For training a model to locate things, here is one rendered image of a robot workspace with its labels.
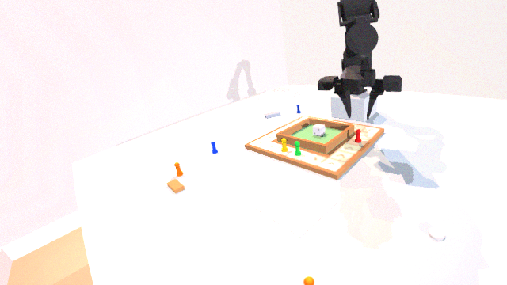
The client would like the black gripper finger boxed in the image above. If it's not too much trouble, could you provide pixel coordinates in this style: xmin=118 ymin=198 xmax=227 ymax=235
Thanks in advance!
xmin=334 ymin=90 xmax=352 ymax=118
xmin=367 ymin=90 xmax=385 ymax=120

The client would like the green pawn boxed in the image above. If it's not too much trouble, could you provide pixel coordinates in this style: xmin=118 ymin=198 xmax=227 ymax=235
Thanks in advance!
xmin=295 ymin=141 xmax=301 ymax=156

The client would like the white die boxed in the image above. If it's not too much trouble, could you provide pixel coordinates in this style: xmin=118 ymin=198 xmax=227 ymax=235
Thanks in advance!
xmin=313 ymin=123 xmax=325 ymax=136

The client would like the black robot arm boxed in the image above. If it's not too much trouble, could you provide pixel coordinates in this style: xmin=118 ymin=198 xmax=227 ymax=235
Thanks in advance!
xmin=337 ymin=0 xmax=380 ymax=96

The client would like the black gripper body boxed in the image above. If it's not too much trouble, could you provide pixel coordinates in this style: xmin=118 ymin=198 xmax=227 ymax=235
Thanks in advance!
xmin=318 ymin=52 xmax=402 ymax=93

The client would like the red pawn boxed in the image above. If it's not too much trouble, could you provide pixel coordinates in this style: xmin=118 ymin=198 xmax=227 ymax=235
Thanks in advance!
xmin=355 ymin=129 xmax=361 ymax=143

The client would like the orange square board track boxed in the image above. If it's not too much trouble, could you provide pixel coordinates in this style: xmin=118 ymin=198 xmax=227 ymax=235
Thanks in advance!
xmin=245 ymin=116 xmax=384 ymax=180

